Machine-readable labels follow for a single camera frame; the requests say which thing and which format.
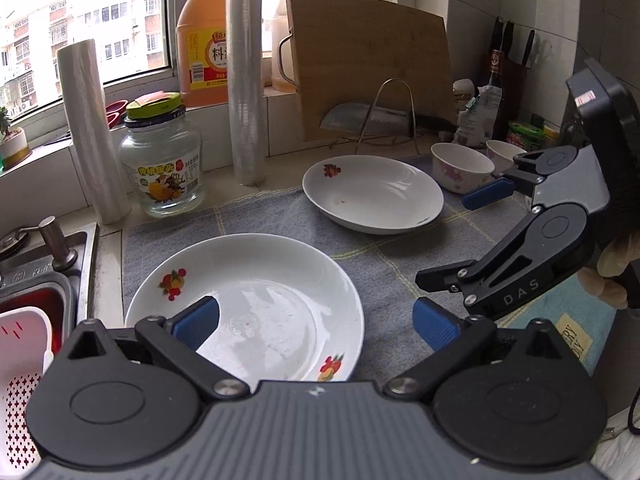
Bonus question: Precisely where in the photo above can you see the metal wire rack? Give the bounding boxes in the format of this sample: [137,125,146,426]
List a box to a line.
[354,78,418,156]

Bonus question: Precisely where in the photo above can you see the small potted plant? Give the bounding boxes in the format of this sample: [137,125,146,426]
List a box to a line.
[0,106,33,171]

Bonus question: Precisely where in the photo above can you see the glass jar yellow lid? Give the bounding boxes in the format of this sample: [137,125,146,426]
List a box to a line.
[118,92,205,218]

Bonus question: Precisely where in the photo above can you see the stainless steel sink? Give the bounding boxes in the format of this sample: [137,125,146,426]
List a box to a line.
[0,222,101,361]

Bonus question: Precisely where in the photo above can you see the grey blue checkered towel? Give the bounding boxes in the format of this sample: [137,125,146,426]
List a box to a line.
[122,160,618,376]

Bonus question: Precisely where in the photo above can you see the white plastic bag roll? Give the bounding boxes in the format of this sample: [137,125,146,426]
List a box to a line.
[56,39,132,225]

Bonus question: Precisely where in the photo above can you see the clear cling film roll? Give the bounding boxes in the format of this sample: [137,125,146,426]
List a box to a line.
[226,0,267,187]

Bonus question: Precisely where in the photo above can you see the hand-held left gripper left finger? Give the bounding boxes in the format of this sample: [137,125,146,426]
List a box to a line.
[65,296,251,403]

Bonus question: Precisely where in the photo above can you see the plain white bowl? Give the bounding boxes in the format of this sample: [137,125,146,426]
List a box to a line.
[486,140,528,173]

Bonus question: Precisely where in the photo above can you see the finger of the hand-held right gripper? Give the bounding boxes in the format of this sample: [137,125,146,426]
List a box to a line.
[415,203,596,322]
[461,146,583,211]

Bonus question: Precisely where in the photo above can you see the braided cable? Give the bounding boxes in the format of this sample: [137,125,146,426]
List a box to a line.
[600,400,640,441]

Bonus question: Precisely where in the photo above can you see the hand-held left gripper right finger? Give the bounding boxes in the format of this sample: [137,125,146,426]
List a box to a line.
[382,297,582,403]

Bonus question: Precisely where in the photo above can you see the dark soy sauce bottle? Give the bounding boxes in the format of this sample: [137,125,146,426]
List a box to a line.
[484,49,505,106]

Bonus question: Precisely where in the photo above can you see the red small dish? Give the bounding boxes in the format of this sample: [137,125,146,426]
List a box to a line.
[105,101,128,128]

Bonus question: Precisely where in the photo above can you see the black-handled kitchen knife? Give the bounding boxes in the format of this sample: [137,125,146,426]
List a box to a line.
[320,101,458,137]

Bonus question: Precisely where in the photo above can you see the metal sink strainer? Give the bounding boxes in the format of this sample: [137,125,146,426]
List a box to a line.
[0,225,40,257]

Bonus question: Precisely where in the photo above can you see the bamboo cutting board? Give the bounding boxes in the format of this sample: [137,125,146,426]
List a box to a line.
[277,0,458,143]

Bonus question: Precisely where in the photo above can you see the metal sink dispenser pump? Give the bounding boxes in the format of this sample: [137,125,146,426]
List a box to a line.
[39,216,78,272]

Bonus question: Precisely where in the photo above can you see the speckled white fruit-print plate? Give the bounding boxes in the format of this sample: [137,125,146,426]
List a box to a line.
[125,232,365,383]

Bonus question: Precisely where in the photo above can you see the red plastic basin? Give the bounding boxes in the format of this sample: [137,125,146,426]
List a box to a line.
[0,287,76,361]

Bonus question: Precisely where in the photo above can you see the person's right hand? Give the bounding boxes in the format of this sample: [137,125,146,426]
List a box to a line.
[577,234,640,311]

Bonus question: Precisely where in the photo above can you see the dark red knife block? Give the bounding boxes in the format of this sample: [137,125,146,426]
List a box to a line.
[482,57,531,131]

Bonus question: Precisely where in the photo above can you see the white plastic colander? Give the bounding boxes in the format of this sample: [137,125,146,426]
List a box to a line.
[0,306,55,468]

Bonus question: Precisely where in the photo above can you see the white printed food packet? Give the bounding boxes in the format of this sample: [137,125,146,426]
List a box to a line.
[454,85,503,148]

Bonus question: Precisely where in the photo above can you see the window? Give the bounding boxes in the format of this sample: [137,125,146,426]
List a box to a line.
[0,0,373,116]

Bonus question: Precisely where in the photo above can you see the white floral bowl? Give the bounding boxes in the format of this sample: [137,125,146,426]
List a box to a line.
[431,142,496,195]

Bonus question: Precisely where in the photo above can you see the green lid sauce jar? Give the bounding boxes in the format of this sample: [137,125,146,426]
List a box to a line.
[506,121,546,153]

